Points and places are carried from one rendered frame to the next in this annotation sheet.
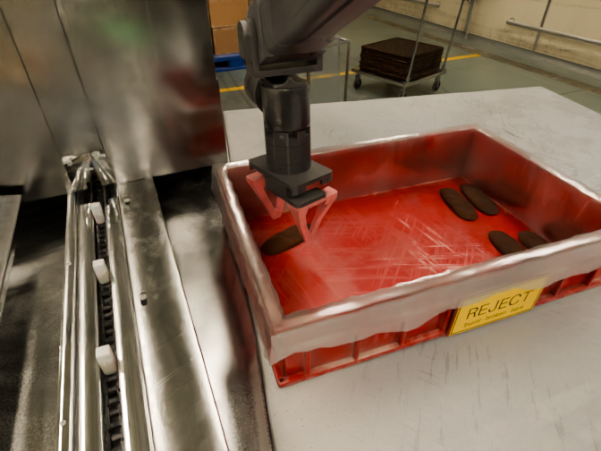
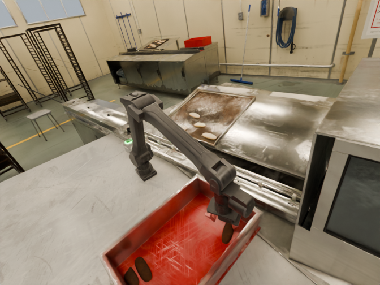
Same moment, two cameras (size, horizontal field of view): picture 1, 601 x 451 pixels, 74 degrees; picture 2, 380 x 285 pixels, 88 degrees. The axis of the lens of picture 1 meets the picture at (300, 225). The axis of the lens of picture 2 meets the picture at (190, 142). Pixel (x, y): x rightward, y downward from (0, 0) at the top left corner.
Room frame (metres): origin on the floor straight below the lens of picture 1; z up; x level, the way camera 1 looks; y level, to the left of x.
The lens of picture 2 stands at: (0.85, -0.18, 1.53)
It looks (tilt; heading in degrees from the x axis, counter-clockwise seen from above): 33 degrees down; 162
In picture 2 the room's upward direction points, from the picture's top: 12 degrees counter-clockwise
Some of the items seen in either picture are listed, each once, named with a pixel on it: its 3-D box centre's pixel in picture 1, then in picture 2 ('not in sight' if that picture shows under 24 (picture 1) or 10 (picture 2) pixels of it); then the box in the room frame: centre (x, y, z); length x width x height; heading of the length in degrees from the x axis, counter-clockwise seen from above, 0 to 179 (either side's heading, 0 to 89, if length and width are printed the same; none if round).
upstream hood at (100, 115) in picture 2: not in sight; (93, 112); (-1.17, -0.42, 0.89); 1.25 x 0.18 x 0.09; 24
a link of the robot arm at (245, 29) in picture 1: (271, 68); (234, 191); (0.50, 0.04, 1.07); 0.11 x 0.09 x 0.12; 20
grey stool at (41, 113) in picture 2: not in sight; (45, 124); (-3.41, -1.55, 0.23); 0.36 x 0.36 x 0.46; 29
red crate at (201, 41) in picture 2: not in sight; (197, 41); (-3.52, 1.88, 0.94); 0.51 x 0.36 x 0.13; 28
